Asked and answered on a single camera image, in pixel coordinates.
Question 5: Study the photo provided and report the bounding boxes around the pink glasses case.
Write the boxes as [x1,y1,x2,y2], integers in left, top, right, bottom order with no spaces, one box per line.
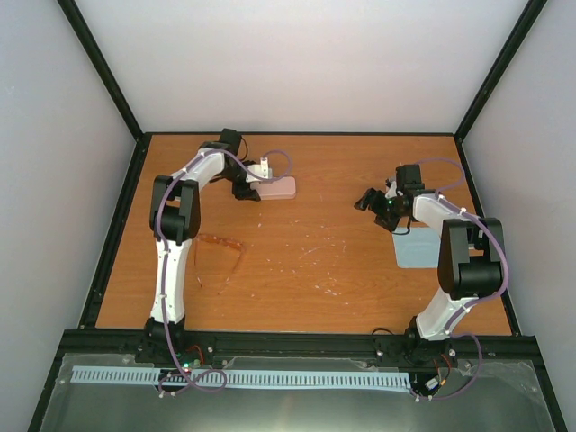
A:
[251,176,297,201]

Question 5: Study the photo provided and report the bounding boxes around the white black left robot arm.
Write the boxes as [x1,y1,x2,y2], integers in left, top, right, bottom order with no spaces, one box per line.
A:
[144,129,260,363]

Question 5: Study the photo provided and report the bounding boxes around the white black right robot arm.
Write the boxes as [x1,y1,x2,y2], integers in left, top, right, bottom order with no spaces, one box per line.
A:
[355,163,509,365]

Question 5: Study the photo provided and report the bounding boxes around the orange transparent sunglasses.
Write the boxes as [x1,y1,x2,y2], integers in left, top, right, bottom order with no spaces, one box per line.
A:
[193,233,247,295]

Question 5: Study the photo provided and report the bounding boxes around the light blue cleaning cloth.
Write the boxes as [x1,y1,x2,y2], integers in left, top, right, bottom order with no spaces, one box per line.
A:
[392,228,440,269]

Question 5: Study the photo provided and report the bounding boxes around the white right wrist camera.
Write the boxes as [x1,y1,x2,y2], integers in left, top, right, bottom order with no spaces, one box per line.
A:
[385,178,398,198]

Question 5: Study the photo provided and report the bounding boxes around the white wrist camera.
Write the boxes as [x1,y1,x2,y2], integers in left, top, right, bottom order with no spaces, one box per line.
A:
[385,178,398,198]
[246,157,273,183]

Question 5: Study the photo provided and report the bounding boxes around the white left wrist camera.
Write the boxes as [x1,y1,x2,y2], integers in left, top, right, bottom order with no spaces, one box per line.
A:
[246,157,273,183]

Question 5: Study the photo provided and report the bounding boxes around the black aluminium mounting rail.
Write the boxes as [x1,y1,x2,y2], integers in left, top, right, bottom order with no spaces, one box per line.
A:
[57,328,543,369]

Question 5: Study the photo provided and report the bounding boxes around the light blue slotted cable duct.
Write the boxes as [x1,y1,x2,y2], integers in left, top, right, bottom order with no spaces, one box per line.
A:
[70,365,410,392]

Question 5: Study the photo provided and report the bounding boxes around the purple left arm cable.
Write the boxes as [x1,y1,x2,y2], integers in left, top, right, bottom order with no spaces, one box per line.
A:
[152,149,294,401]

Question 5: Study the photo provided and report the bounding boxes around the grey metal base plate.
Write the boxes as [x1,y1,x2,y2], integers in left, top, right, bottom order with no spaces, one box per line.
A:
[40,355,554,431]

